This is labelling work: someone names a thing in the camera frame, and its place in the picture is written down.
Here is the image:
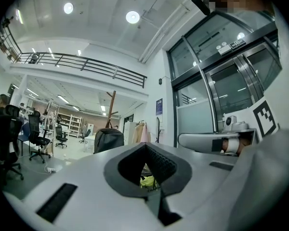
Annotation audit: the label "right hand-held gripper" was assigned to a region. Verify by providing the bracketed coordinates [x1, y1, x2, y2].
[178, 99, 280, 153]

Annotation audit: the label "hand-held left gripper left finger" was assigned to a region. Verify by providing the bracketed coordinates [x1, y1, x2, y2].
[3, 142, 166, 231]

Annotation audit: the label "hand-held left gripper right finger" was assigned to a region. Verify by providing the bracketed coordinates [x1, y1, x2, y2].
[145, 142, 239, 227]

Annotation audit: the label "wooden coat stand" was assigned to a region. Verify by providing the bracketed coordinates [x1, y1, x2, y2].
[105, 90, 121, 129]

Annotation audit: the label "person's right hand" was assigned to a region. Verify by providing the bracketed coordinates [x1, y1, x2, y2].
[221, 138, 252, 156]

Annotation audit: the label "pink garment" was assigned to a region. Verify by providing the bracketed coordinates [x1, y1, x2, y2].
[143, 126, 151, 143]

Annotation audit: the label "white desk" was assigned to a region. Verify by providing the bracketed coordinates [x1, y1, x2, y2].
[83, 135, 97, 153]

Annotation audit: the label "yellow-green bag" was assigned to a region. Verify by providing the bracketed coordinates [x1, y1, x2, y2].
[140, 174, 162, 193]

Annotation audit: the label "black framed glass door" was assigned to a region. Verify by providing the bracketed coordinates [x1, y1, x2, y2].
[167, 10, 283, 149]

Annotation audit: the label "beige coat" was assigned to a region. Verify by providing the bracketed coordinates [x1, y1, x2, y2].
[132, 122, 145, 144]

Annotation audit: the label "black mesh office chair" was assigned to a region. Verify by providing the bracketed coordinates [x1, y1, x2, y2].
[79, 128, 92, 144]
[0, 104, 25, 185]
[27, 110, 52, 164]
[54, 124, 69, 149]

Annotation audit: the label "white cabinet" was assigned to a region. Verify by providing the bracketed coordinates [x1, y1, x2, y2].
[123, 121, 138, 145]

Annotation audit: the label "white shelf unit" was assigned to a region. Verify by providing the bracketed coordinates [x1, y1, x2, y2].
[57, 111, 84, 138]

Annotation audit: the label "blue chair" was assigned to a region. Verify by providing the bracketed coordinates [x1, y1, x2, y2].
[17, 123, 31, 157]

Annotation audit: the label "white emergency light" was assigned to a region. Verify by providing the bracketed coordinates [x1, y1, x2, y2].
[216, 42, 232, 56]

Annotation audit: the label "group of ceiling strip lights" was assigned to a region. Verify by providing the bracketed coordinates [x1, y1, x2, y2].
[11, 83, 107, 116]

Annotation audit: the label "black hanging sign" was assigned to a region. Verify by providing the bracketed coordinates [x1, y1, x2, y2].
[231, 39, 247, 49]

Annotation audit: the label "white ceiling pipes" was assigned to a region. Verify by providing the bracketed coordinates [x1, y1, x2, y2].
[138, 3, 191, 64]

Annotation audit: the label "black mezzanine railing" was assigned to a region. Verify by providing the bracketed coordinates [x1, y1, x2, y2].
[0, 27, 148, 89]

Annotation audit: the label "round ceiling light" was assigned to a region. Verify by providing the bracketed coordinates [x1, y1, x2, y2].
[125, 10, 141, 24]
[63, 2, 74, 15]

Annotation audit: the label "white fisheye gripper camera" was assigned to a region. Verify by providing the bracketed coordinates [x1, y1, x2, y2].
[224, 115, 250, 131]

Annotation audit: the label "blue wall poster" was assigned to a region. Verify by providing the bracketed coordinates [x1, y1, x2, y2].
[155, 98, 164, 116]

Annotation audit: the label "long white cable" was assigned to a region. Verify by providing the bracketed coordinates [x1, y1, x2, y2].
[41, 141, 52, 174]

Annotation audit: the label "black head-worn camera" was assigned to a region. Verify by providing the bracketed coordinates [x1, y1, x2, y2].
[191, 0, 211, 16]

